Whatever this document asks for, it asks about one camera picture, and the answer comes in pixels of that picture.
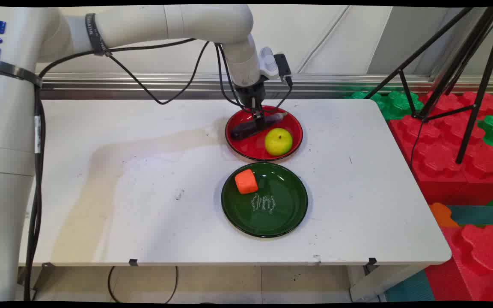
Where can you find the white table leg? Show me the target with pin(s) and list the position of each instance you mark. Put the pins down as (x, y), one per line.
(379, 282)

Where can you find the black camera tripod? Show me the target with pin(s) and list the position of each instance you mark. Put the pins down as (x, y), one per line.
(482, 85)

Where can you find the aluminium wall rail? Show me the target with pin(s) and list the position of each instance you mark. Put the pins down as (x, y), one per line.
(336, 83)

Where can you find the white ribbed camera mount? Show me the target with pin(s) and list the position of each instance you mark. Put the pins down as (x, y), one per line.
(268, 62)

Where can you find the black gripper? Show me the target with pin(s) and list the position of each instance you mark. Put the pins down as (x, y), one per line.
(250, 92)

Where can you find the black table edge clip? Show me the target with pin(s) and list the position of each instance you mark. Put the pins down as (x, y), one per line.
(133, 262)
(372, 261)

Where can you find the dark green round plate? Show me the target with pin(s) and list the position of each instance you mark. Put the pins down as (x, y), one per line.
(272, 218)

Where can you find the grey metal table bracket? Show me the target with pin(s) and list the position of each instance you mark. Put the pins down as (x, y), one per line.
(43, 273)

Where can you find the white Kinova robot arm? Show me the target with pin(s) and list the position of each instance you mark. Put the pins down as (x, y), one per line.
(11, 128)

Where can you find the large red foam block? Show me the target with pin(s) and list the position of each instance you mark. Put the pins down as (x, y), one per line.
(435, 167)

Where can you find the yellow-green toy apple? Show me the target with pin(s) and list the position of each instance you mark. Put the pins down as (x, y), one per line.
(278, 142)

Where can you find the orange toy carrot chunk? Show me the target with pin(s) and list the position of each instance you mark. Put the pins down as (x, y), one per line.
(246, 182)

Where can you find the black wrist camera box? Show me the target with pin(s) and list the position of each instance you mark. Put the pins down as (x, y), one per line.
(282, 67)

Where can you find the orange foam piece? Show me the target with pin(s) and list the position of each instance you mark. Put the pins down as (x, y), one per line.
(442, 215)

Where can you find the red round plate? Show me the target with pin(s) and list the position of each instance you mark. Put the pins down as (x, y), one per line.
(250, 147)

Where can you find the dark purple toy eggplant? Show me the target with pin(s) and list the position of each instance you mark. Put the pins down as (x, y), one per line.
(244, 129)

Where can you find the teal foam mat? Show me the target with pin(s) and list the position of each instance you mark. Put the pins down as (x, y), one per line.
(479, 214)
(409, 288)

